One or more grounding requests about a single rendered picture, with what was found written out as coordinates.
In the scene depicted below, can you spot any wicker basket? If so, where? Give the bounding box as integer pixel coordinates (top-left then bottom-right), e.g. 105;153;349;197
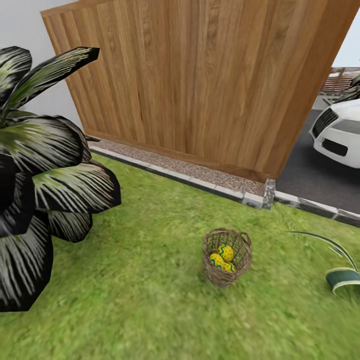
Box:
201;227;253;288

